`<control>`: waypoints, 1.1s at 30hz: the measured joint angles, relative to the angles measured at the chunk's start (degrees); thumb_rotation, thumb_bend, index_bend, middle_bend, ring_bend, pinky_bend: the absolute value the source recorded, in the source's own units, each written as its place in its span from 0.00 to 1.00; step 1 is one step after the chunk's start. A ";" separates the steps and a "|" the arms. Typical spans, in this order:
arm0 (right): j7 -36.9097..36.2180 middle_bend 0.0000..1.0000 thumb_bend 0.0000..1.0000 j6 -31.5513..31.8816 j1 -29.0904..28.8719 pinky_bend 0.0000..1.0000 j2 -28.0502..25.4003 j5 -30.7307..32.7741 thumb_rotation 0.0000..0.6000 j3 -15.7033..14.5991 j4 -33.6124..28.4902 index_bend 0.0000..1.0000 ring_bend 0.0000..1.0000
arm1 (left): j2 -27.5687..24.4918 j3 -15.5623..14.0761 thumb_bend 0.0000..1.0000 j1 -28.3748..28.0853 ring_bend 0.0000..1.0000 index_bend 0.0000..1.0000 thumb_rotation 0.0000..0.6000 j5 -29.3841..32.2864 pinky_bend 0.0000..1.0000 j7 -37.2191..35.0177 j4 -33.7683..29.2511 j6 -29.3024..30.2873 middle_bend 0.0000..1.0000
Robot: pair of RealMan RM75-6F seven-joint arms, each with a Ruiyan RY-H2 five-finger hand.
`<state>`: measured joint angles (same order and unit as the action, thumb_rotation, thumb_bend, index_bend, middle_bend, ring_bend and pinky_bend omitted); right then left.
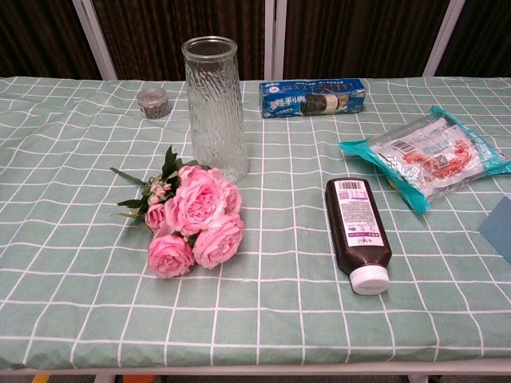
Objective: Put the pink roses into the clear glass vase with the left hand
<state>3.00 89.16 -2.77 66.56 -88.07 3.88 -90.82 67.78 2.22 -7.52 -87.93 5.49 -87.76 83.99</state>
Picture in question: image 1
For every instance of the pink rose bouquet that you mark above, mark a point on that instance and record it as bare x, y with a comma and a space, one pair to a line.
195, 203

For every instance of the clear ribbed glass vase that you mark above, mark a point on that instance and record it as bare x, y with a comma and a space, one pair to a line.
215, 119

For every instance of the blue Oreo cookie box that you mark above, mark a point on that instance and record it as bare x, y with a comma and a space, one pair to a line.
287, 101

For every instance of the brown bottle white cap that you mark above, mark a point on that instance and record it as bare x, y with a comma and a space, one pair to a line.
359, 247

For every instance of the green checked tablecloth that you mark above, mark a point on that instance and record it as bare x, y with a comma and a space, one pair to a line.
255, 319

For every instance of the small clear plastic jar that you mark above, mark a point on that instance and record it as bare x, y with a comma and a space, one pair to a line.
153, 104

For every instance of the teal clear snack package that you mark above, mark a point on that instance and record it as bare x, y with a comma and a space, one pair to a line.
435, 159

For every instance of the dark brown curtain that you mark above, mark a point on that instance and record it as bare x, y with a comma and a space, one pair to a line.
359, 36

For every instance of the orange floor object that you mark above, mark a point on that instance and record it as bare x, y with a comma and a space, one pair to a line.
41, 378
139, 379

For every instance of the white upright frame post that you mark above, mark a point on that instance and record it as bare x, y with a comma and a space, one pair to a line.
280, 40
269, 40

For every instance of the white table frame rail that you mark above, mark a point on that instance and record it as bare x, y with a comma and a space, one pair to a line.
255, 369

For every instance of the white slanted frame post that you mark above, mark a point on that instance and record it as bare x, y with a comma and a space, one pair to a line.
96, 40
443, 40

